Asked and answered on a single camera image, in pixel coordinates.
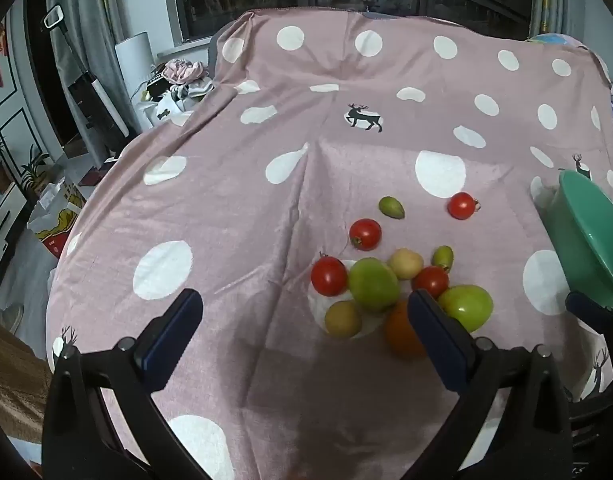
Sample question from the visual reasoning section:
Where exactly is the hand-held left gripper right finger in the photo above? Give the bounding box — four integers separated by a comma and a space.
408, 290, 573, 480

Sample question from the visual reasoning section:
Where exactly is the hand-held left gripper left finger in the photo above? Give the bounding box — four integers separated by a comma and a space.
42, 288, 227, 480

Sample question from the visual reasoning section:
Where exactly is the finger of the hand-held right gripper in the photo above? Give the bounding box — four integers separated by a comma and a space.
565, 290, 613, 334

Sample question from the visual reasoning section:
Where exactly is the orange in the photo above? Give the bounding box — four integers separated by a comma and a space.
385, 301, 428, 359

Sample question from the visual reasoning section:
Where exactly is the red tomato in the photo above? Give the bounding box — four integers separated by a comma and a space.
349, 218, 383, 251
311, 255, 349, 297
412, 266, 450, 300
447, 192, 481, 221

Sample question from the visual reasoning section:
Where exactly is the green plastic bowl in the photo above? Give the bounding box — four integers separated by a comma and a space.
544, 169, 613, 309

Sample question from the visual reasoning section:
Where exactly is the small green oval fruit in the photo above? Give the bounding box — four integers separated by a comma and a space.
432, 245, 454, 274

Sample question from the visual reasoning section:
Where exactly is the pale yellow round fruit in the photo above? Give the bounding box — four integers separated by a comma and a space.
389, 248, 425, 281

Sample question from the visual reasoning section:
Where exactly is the large green tomato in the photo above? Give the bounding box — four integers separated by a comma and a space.
348, 257, 401, 311

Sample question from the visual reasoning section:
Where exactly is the brownish yellow round fruit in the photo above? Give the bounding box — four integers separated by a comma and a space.
325, 300, 363, 338

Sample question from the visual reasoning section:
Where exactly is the small green pointed fruit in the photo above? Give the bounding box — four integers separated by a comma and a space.
378, 196, 406, 220

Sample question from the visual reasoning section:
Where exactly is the printed cardboard box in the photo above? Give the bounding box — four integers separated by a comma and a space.
26, 180, 87, 258

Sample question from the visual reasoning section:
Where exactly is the pink polka-dot cloth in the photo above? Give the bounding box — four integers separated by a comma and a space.
45, 6, 613, 480

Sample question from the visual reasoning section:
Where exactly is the brown fabric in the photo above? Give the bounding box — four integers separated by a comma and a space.
0, 317, 54, 446

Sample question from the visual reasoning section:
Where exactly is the potted green plant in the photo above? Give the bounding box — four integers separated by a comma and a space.
16, 145, 54, 196

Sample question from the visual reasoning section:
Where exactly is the upright vacuum cleaner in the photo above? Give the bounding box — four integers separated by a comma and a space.
42, 5, 132, 161

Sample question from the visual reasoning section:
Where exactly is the white cylinder appliance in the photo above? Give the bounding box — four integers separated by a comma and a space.
115, 31, 153, 106

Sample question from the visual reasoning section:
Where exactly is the pale striped curtain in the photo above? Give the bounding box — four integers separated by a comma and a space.
527, 0, 587, 41

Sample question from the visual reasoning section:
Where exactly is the grey curtain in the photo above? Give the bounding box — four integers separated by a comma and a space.
46, 0, 152, 131

